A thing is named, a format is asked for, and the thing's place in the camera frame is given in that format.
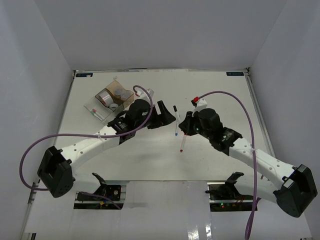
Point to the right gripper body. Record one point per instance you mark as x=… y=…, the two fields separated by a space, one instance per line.
x=195 y=128

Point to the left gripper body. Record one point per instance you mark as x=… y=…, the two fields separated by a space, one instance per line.
x=156 y=120

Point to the black marker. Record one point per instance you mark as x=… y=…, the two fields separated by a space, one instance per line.
x=177 y=116

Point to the small clear tape roll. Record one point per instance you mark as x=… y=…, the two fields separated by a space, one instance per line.
x=113 y=106

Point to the large silver tape roll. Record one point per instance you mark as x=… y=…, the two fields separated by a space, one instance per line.
x=105 y=99

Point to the pink marker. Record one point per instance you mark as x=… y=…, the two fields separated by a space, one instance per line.
x=94 y=110

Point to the green marker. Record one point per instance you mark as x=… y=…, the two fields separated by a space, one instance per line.
x=96 y=115

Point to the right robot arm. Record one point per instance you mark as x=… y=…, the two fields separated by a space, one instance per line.
x=291 y=187

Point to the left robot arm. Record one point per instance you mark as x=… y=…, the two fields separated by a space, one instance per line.
x=59 y=167

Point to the blue marker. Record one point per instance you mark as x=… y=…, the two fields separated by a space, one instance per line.
x=176 y=128

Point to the red marker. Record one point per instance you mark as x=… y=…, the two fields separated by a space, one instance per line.
x=183 y=143

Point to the amber plastic bin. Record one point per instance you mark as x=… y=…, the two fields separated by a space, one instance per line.
x=113 y=86

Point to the clear plastic bin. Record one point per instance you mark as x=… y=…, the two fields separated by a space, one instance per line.
x=104 y=112

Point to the grey plastic bin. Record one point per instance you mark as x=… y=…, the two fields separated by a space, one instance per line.
x=120 y=108

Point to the right base electronics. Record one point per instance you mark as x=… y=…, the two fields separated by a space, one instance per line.
x=223 y=196

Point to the base electronics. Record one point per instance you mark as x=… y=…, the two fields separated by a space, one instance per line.
x=107 y=196
x=223 y=196

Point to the left base electronics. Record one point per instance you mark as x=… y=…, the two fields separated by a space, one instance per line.
x=107 y=196

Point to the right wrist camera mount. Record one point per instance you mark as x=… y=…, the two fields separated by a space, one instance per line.
x=199 y=104

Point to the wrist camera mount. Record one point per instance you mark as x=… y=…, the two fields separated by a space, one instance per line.
x=199 y=104
x=141 y=94

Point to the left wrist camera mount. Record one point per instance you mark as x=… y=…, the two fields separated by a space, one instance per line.
x=141 y=94

